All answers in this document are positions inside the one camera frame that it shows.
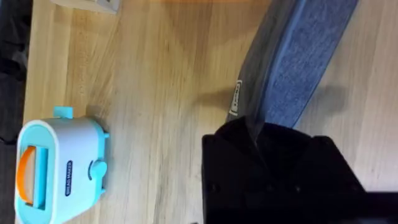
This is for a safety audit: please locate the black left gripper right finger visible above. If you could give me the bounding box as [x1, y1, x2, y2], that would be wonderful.
[257, 122, 368, 224]

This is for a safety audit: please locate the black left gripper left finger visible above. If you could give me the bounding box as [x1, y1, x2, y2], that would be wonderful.
[201, 116, 259, 224]

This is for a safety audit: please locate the blue and grey zip bag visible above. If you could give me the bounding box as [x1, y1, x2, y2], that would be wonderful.
[224, 0, 360, 130]

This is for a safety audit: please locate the white and turquoise toy toaster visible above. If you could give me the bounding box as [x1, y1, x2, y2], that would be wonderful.
[14, 106, 111, 224]

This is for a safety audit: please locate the pale grey box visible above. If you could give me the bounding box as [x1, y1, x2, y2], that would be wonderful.
[49, 0, 121, 15]

